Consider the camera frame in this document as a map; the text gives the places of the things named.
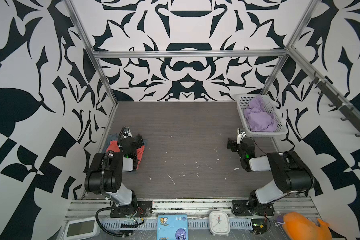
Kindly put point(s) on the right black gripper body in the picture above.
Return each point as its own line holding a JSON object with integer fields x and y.
{"x": 233, "y": 144}

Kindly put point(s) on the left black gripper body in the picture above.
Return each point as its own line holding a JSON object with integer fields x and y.
{"x": 138, "y": 141}

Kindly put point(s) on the purple t-shirt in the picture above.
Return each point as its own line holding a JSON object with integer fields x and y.
{"x": 258, "y": 118}

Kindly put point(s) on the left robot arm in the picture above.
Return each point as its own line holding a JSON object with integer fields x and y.
{"x": 104, "y": 176}

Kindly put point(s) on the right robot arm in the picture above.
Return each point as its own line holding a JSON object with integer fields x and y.
{"x": 290, "y": 176}

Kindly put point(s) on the red folded t-shirt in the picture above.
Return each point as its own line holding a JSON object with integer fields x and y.
{"x": 130, "y": 163}

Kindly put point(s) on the grey folded t-shirt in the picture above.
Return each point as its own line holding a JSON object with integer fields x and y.
{"x": 111, "y": 137}

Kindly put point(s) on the white plastic basket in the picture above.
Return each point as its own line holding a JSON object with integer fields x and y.
{"x": 243, "y": 102}

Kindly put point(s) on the white square clock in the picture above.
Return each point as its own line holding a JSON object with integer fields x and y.
{"x": 219, "y": 223}

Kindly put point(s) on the small green circuit board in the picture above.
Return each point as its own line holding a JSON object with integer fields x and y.
{"x": 260, "y": 226}

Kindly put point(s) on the blue tissue pack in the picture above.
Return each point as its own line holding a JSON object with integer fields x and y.
{"x": 172, "y": 227}

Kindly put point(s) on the white digital display device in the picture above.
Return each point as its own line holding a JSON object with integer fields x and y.
{"x": 81, "y": 229}

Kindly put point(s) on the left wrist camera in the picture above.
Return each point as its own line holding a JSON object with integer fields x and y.
{"x": 126, "y": 132}

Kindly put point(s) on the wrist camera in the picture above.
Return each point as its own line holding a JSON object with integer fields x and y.
{"x": 241, "y": 134}
{"x": 126, "y": 132}

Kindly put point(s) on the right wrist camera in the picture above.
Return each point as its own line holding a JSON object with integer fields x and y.
{"x": 241, "y": 134}

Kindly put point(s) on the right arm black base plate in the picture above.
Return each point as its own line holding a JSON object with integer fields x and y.
{"x": 242, "y": 208}

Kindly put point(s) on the aluminium frame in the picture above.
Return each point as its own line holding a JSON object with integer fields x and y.
{"x": 174, "y": 68}

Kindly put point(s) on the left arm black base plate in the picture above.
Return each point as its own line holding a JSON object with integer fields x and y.
{"x": 138, "y": 207}

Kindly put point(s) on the black hook rail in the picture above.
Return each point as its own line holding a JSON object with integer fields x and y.
{"x": 337, "y": 101}

